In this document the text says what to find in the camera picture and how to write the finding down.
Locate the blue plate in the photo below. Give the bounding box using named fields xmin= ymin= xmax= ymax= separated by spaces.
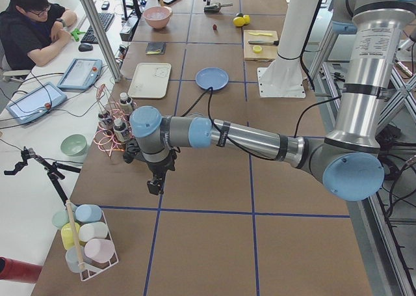
xmin=195 ymin=67 xmax=229 ymax=90

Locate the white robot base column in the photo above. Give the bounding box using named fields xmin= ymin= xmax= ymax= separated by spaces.
xmin=257 ymin=0 xmax=322 ymax=98

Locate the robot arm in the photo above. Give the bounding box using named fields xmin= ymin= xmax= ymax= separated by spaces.
xmin=123 ymin=0 xmax=415 ymax=201

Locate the metal scoop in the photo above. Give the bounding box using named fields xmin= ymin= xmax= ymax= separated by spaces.
xmin=203 ymin=3 xmax=233 ymax=14

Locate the round yellow lemon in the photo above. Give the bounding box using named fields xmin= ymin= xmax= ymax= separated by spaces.
xmin=233 ymin=16 xmax=246 ymax=27

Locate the oval yellow lemon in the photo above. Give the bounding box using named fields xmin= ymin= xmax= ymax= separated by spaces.
xmin=242 ymin=14 xmax=251 ymax=25

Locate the pink bowl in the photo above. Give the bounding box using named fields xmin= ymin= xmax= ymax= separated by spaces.
xmin=142 ymin=6 xmax=173 ymax=29

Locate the dark drink bottle front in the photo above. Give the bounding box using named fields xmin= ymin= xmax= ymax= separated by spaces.
xmin=113 ymin=118 xmax=131 ymax=144

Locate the dark drink bottle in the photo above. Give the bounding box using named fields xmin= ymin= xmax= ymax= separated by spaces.
xmin=98 ymin=111 xmax=114 ymax=130
xmin=120 ymin=92 xmax=135 ymax=114
xmin=113 ymin=118 xmax=131 ymax=144

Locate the lemon half slice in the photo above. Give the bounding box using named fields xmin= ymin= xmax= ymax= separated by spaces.
xmin=252 ymin=45 xmax=263 ymax=54

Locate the yellow plastic knife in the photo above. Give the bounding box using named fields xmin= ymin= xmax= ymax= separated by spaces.
xmin=248 ymin=32 xmax=273 ymax=36

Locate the wooden cutting board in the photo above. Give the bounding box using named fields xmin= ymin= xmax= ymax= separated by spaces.
xmin=243 ymin=30 xmax=279 ymax=61

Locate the grey yellow cloth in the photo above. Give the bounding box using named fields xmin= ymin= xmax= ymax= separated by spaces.
xmin=146 ymin=42 xmax=166 ymax=55

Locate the dark drink bottle left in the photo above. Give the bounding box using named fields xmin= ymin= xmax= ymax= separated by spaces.
xmin=98 ymin=111 xmax=114 ymax=130

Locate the white cup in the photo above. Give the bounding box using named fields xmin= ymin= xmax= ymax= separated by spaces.
xmin=79 ymin=221 xmax=109 ymax=242

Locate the dark drink bottle back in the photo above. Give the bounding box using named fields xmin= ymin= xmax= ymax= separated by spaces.
xmin=120 ymin=92 xmax=135 ymax=114

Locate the pink cup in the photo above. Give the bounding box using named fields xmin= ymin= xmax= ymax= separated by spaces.
xmin=84 ymin=239 xmax=115 ymax=263

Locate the green bowl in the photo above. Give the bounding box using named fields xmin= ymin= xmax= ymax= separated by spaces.
xmin=60 ymin=134 xmax=88 ymax=157

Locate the cream bear tray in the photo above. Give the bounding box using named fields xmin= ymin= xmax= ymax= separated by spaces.
xmin=127 ymin=62 xmax=172 ymax=99

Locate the pale green cup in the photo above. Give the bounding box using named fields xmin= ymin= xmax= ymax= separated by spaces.
xmin=52 ymin=210 xmax=69 ymax=230

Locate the black keyboard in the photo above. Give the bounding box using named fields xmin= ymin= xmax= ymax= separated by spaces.
xmin=80 ymin=12 xmax=116 ymax=44

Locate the yellow cup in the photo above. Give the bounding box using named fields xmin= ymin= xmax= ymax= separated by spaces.
xmin=60 ymin=222 xmax=75 ymax=250

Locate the light blue lower cup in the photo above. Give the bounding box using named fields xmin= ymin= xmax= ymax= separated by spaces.
xmin=65 ymin=246 xmax=92 ymax=273

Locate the far teach pendant tablet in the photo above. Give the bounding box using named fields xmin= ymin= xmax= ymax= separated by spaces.
xmin=57 ymin=58 xmax=103 ymax=91

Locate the teach pendant tablet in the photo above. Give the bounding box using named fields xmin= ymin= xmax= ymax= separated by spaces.
xmin=57 ymin=58 xmax=103 ymax=91
xmin=6 ymin=82 xmax=67 ymax=124

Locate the black computer mouse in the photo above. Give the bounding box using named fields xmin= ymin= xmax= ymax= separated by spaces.
xmin=78 ymin=43 xmax=94 ymax=52

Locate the green toy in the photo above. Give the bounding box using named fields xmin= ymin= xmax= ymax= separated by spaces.
xmin=70 ymin=29 xmax=85 ymax=42

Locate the near teach pendant tablet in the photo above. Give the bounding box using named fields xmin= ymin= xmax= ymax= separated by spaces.
xmin=6 ymin=82 xmax=67 ymax=124

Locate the red cylinder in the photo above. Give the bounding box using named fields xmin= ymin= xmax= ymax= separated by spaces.
xmin=1 ymin=257 xmax=42 ymax=284

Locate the copper wire bottle rack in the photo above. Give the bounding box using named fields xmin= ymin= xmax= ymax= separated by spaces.
xmin=93 ymin=84 xmax=136 ymax=157

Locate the white wire cup rack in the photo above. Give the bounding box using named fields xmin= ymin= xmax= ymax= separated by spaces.
xmin=66 ymin=200 xmax=119 ymax=282

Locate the aluminium frame post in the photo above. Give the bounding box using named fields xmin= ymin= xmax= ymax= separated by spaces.
xmin=80 ymin=0 xmax=122 ymax=83

